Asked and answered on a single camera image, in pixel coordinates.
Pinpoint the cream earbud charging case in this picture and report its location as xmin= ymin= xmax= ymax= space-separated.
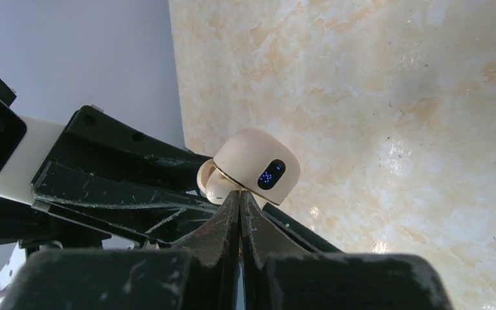
xmin=196 ymin=128 xmax=301 ymax=207

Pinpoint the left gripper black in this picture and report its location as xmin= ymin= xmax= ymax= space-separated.
xmin=0 ymin=105 xmax=343 ymax=253

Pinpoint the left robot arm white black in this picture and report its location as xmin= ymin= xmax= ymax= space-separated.
xmin=0 ymin=106 xmax=338 ymax=309

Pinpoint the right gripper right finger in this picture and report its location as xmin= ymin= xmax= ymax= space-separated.
xmin=239 ymin=191 xmax=453 ymax=309

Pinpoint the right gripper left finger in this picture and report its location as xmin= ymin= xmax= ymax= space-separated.
xmin=0 ymin=192 xmax=240 ymax=309

